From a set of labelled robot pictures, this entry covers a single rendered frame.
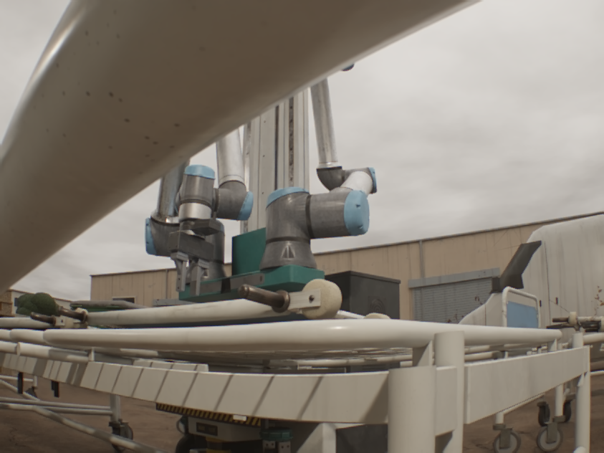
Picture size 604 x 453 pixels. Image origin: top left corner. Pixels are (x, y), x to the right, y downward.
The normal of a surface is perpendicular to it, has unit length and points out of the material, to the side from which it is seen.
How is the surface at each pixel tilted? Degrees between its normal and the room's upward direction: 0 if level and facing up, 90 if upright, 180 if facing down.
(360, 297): 90
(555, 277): 89
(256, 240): 90
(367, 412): 90
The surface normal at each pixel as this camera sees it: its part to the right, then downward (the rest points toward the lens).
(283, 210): -0.26, -0.28
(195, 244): 0.79, -0.18
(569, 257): -0.55, -0.26
